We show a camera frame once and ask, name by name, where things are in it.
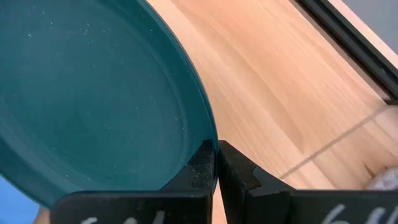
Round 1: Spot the black aluminium table frame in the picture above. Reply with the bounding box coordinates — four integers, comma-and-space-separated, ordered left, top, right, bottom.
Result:
295, 0, 398, 105

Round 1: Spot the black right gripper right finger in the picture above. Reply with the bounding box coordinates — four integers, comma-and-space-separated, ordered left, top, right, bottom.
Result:
218, 140, 398, 224

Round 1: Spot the light blue plate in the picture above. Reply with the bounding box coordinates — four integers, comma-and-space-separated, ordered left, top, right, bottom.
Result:
0, 175, 40, 224

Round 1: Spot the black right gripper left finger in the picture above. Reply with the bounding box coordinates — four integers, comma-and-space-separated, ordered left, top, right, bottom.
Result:
49, 139, 218, 224

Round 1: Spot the white faceted planter pot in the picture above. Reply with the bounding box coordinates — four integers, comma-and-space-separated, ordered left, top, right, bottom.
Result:
366, 167, 398, 190

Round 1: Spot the teal plate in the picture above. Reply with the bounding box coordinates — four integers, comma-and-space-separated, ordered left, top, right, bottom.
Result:
0, 0, 220, 209

